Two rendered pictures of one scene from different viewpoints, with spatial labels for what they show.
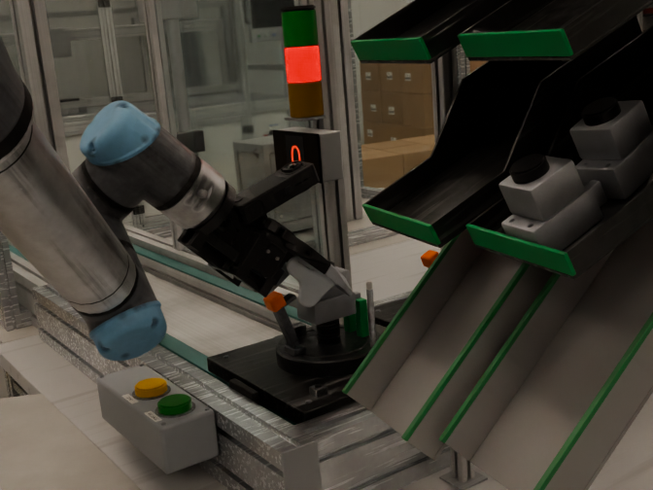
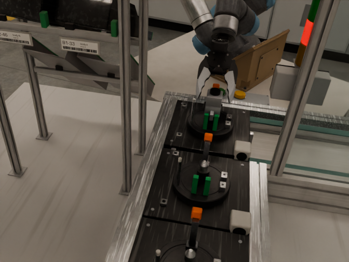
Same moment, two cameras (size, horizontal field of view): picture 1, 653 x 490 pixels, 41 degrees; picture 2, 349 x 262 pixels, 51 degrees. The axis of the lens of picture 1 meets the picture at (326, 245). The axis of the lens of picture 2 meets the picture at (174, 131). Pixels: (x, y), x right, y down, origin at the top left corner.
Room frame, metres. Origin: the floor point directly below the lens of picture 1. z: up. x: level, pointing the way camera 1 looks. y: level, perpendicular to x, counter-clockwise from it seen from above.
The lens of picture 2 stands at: (1.57, -0.74, 1.61)
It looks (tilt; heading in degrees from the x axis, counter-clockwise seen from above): 37 degrees down; 130
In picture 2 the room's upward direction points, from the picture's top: 5 degrees clockwise
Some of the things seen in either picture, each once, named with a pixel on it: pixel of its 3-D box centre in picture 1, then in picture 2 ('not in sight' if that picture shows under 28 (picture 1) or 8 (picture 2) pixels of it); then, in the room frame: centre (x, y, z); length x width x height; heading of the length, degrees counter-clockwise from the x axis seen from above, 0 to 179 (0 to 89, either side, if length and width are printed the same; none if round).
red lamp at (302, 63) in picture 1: (302, 63); (316, 32); (1.30, 0.01, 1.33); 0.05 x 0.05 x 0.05
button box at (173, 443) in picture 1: (154, 413); (238, 103); (1.03, 0.23, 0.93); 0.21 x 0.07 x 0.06; 33
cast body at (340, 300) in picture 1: (331, 288); (213, 102); (1.08, 0.00, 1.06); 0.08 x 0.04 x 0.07; 123
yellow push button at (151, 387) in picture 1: (151, 391); (239, 95); (1.03, 0.23, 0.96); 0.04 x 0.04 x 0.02
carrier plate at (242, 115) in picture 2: (330, 363); (209, 128); (1.07, 0.01, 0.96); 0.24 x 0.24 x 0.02; 33
